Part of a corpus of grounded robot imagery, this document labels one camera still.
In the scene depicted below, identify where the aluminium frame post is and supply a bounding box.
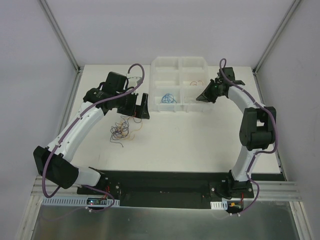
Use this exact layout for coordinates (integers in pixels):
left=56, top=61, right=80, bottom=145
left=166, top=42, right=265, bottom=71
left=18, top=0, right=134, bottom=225
left=37, top=0, right=81, bottom=73
left=252, top=0, right=303, bottom=75

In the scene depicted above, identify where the aluminium front rail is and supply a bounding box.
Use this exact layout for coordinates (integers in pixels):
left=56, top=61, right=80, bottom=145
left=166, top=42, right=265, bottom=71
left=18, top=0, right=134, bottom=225
left=31, top=174, right=303, bottom=201

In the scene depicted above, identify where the right white cable duct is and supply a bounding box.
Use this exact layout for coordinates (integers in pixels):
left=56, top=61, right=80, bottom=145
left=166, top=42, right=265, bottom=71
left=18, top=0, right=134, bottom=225
left=210, top=200, right=228, bottom=211

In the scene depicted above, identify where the left white cable duct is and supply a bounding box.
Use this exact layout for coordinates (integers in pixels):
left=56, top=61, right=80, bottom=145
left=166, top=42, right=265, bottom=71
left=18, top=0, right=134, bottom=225
left=42, top=196, right=120, bottom=208

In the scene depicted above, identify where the white plastic compartment tray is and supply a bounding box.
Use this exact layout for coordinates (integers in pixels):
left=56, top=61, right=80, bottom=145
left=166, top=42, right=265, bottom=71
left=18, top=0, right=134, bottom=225
left=149, top=56, right=212, bottom=112

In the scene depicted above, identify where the white cable duct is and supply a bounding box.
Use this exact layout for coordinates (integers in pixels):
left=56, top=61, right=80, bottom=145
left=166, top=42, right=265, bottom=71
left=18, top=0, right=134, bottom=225
left=210, top=200, right=228, bottom=211
left=42, top=196, right=120, bottom=208

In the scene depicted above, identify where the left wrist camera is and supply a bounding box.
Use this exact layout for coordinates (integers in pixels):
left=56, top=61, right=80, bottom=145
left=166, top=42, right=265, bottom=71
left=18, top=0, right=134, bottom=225
left=126, top=73, right=142, bottom=88

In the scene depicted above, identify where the left aluminium frame post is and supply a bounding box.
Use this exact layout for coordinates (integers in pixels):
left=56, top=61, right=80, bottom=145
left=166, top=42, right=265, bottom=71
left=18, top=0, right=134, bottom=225
left=37, top=0, right=81, bottom=73

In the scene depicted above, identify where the blue wire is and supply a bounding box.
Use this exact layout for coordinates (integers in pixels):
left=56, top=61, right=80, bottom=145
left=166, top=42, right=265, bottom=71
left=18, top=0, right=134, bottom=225
left=159, top=92, right=178, bottom=105

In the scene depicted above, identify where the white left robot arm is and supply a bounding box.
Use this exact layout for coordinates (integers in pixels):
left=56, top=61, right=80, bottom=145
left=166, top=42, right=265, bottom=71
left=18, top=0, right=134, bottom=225
left=33, top=72, right=150, bottom=195

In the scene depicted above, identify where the coloured wire bundle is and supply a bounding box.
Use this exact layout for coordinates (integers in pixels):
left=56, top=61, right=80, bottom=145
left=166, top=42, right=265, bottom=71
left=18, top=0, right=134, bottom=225
left=109, top=115, right=144, bottom=149

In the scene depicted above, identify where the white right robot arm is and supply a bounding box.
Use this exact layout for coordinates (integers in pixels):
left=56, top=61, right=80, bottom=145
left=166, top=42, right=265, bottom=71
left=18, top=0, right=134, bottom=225
left=196, top=67, right=277, bottom=198

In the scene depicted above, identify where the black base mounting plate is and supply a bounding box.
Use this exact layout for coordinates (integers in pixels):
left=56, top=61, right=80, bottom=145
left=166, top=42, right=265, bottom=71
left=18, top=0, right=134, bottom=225
left=77, top=170, right=254, bottom=209

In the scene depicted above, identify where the right aluminium frame post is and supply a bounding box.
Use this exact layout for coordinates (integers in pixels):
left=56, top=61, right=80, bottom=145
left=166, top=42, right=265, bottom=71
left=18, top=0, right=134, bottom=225
left=252, top=0, right=303, bottom=75

